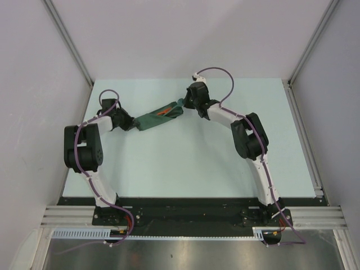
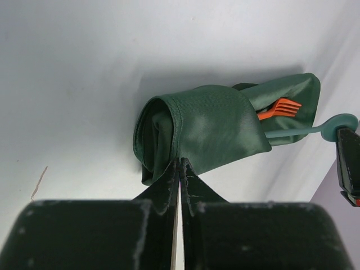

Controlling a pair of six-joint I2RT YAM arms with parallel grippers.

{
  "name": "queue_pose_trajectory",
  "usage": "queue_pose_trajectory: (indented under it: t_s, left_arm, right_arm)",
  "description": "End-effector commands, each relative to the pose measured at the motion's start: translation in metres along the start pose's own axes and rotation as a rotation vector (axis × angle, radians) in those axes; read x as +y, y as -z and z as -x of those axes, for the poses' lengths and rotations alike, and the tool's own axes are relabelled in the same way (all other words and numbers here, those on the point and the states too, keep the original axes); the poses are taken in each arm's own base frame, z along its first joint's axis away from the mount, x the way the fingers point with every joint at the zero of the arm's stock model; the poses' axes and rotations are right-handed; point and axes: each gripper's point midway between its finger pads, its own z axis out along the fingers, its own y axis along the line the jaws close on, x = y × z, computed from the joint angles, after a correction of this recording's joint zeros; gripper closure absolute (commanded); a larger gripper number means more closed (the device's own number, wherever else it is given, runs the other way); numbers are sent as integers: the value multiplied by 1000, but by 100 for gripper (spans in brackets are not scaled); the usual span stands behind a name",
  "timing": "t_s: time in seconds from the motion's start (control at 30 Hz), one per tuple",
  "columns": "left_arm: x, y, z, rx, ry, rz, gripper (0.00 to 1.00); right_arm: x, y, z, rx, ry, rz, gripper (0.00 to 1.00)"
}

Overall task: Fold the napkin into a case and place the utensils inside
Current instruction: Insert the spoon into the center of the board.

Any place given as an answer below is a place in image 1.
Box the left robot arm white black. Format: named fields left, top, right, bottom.
left=64, top=98, right=135, bottom=225

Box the orange plastic fork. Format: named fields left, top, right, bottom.
left=157, top=107, right=172, bottom=115

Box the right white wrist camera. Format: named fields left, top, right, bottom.
left=192, top=73, right=206, bottom=84

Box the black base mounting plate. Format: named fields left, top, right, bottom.
left=57, top=197, right=327, bottom=236

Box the dark green cloth napkin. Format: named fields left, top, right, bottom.
left=135, top=102, right=183, bottom=131

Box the aluminium frame post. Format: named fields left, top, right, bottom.
left=287, top=0, right=342, bottom=86
left=41, top=0, right=94, bottom=89

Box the front aluminium extrusion rail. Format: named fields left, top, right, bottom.
left=40, top=206, right=348, bottom=230

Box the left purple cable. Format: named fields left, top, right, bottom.
left=55, top=89, right=134, bottom=254

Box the white slotted cable duct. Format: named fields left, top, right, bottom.
left=51, top=227, right=281, bottom=241

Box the right aluminium table rail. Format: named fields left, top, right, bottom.
left=282, top=80, right=326, bottom=197

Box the right aluminium frame post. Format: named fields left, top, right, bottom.
left=287, top=0, right=342, bottom=86

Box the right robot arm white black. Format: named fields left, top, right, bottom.
left=184, top=79, right=286, bottom=226

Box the left aluminium frame post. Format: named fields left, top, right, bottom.
left=41, top=0, right=94, bottom=89

